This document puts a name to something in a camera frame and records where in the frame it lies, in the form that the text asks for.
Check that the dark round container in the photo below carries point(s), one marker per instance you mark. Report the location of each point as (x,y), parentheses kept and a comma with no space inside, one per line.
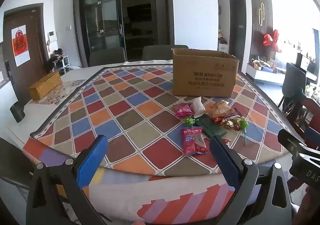
(17,112)

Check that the striped pastel tablecloth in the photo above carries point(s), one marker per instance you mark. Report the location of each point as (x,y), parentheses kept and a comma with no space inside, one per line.
(150,197)

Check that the red-brown wooden chair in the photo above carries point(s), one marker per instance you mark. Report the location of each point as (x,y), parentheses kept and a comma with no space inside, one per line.
(306,112)

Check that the white low cabinet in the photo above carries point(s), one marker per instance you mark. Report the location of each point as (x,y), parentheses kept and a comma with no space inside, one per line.
(262,73)

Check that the gold red foil candy strip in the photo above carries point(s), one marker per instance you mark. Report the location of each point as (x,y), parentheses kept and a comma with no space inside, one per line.
(230,124)

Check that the person's right forearm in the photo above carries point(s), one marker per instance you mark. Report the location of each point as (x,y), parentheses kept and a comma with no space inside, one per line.
(312,205)

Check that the brown entrance door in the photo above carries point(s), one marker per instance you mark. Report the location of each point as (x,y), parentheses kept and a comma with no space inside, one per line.
(35,47)

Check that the glass sliding door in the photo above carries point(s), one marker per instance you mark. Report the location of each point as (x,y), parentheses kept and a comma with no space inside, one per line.
(100,14)

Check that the red and white door poster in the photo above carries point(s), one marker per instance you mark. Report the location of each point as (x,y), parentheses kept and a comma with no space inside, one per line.
(20,44)

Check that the dark green snack packet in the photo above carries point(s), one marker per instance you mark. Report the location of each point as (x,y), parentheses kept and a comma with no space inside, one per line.
(210,127)

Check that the maroon striped snack packet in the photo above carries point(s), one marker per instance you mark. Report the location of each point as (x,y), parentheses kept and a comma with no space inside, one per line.
(226,117)

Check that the red ribbon bow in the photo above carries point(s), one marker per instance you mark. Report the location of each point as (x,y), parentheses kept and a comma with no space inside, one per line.
(268,39)

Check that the dark interior door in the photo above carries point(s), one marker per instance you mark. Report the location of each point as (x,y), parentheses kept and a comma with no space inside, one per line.
(238,29)

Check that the black chair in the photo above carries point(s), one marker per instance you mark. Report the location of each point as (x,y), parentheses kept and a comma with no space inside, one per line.
(293,82)

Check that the brown cardboard box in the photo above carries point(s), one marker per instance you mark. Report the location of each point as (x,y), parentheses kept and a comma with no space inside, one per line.
(205,79)

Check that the white small stool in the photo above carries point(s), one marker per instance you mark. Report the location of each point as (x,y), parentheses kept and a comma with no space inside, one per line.
(66,61)

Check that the patterned floral placemat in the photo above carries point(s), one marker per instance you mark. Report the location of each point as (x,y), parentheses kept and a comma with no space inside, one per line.
(71,90)

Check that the red snack packet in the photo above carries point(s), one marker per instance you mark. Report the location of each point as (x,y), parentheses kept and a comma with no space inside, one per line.
(192,141)

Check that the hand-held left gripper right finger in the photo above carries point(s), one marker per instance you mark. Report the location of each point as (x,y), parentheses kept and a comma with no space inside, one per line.
(225,162)

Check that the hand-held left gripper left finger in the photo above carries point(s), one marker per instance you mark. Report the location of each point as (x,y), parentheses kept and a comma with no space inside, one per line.
(93,158)

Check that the green bow candy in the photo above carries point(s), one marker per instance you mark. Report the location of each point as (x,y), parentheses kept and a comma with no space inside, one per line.
(190,121)

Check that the red candy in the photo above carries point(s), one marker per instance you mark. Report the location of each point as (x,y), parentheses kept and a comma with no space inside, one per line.
(226,141)

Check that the black monitor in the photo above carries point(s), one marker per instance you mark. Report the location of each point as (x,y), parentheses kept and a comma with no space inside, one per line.
(305,63)

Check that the pink snack packet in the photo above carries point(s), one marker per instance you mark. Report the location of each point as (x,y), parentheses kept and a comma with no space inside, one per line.
(182,110)

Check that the checked colourful table mat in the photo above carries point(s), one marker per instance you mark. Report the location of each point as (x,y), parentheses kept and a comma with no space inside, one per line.
(130,115)

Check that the dark slatted wall panel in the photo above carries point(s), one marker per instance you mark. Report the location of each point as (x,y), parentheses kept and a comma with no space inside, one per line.
(255,34)

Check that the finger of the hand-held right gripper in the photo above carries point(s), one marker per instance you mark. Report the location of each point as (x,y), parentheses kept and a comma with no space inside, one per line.
(313,136)
(290,141)

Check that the green lollipop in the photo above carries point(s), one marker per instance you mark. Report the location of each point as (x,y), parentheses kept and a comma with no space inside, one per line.
(243,125)

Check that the grey dining chair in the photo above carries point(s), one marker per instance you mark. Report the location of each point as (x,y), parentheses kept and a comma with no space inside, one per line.
(160,52)
(107,56)

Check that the white snack packet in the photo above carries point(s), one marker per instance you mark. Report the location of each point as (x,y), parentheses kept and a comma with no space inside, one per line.
(198,108)

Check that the orange-brown snack packet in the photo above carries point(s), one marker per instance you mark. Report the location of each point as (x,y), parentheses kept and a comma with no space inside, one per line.
(221,108)

